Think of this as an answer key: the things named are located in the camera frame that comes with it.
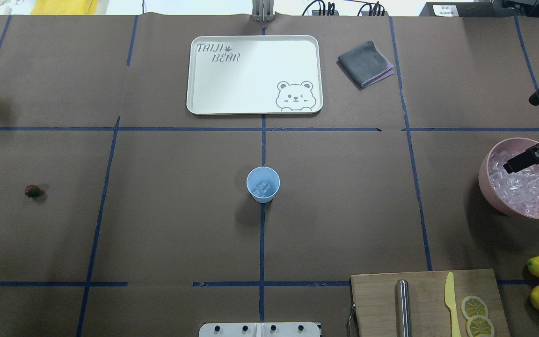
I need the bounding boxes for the aluminium frame post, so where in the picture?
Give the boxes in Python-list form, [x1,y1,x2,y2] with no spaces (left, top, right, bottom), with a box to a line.
[252,0,275,22]

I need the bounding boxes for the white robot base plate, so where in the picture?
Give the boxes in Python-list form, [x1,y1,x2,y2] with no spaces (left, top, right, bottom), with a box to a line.
[198,322,322,337]

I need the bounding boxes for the white bear serving tray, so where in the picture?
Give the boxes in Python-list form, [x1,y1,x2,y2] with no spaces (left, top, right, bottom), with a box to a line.
[186,36,323,116]

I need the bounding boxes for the yellow cloth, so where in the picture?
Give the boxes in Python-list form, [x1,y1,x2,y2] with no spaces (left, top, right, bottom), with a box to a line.
[30,0,99,15]

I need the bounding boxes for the folded grey purple cloth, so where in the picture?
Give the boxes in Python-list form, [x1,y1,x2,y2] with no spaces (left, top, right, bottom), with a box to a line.
[337,40,394,89]

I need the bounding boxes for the pile of clear ice cubes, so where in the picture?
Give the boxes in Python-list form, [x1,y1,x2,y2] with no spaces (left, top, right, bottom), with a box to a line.
[488,151,539,217]

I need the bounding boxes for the light blue paper cup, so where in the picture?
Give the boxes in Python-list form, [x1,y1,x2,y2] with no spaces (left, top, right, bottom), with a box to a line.
[246,166,281,204]

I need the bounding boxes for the black box with label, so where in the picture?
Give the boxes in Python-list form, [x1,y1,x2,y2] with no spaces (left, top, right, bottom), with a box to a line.
[418,0,522,17]

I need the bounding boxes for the black cable connector block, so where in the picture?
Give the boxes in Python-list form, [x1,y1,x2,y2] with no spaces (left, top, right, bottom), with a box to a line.
[301,0,339,16]
[357,0,387,16]

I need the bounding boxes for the pink bowl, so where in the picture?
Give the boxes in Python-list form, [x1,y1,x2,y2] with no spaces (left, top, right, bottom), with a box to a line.
[478,137,539,220]

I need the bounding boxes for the red strawberry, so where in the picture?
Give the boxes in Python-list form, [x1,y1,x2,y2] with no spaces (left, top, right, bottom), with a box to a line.
[24,185,42,198]

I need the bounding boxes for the bamboo cutting board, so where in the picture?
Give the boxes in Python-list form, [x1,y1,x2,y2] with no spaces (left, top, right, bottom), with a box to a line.
[350,269,510,337]

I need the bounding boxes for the yellow plastic knife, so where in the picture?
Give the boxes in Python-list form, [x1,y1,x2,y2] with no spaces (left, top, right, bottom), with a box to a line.
[444,271,461,337]

